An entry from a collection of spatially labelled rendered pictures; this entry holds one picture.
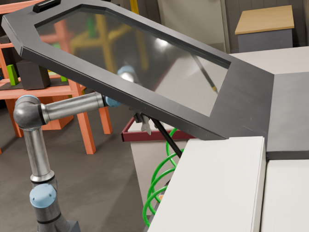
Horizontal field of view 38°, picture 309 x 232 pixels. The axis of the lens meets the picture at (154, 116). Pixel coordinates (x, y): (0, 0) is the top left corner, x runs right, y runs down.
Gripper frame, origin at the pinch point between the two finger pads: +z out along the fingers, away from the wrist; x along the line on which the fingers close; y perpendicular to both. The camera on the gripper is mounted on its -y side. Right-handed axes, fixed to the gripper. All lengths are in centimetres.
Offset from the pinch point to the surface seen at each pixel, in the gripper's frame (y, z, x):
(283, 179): -69, 52, 24
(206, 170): -64, 42, 43
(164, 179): 118, -11, -81
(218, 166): -65, 42, 40
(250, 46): 176, -169, -349
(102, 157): 257, -95, -121
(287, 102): -57, 25, -13
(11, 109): 345, -221, -79
